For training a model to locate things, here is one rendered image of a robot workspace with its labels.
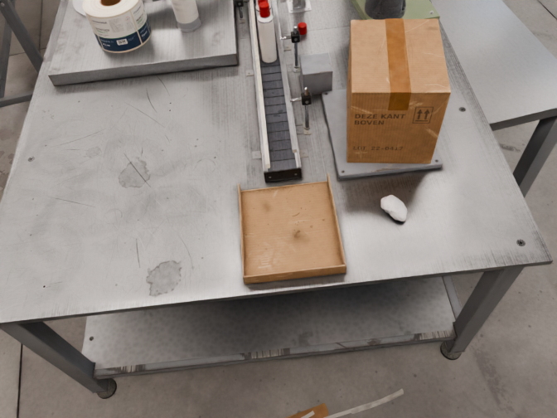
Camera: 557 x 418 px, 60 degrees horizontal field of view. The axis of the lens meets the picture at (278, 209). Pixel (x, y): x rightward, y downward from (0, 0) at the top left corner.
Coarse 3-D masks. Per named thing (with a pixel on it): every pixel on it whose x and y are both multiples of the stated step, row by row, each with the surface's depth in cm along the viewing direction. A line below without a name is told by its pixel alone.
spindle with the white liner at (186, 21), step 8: (176, 0) 170; (184, 0) 170; (192, 0) 172; (176, 8) 173; (184, 8) 172; (192, 8) 174; (176, 16) 176; (184, 16) 174; (192, 16) 176; (184, 24) 177; (192, 24) 178; (200, 24) 181
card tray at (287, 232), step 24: (240, 192) 140; (264, 192) 140; (288, 192) 140; (312, 192) 139; (240, 216) 132; (264, 216) 136; (288, 216) 135; (312, 216) 134; (336, 216) 130; (264, 240) 131; (288, 240) 131; (312, 240) 130; (336, 240) 130; (264, 264) 127; (288, 264) 127; (312, 264) 126; (336, 264) 126
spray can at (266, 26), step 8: (264, 8) 150; (264, 16) 152; (272, 16) 154; (264, 24) 153; (272, 24) 155; (264, 32) 156; (272, 32) 157; (264, 40) 158; (272, 40) 159; (264, 48) 161; (272, 48) 161; (264, 56) 164; (272, 56) 164
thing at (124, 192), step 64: (64, 0) 207; (320, 0) 194; (448, 64) 167; (64, 128) 162; (128, 128) 160; (192, 128) 158; (256, 128) 156; (320, 128) 154; (448, 128) 150; (64, 192) 146; (128, 192) 144; (192, 192) 143; (384, 192) 138; (448, 192) 136; (512, 192) 135; (0, 256) 135; (64, 256) 133; (128, 256) 132; (192, 256) 130; (384, 256) 126; (448, 256) 125; (512, 256) 124; (0, 320) 124
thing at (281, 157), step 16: (256, 16) 182; (256, 32) 176; (272, 64) 166; (272, 80) 161; (272, 96) 156; (272, 112) 152; (272, 128) 148; (288, 128) 148; (272, 144) 145; (288, 144) 144; (272, 160) 141; (288, 160) 141
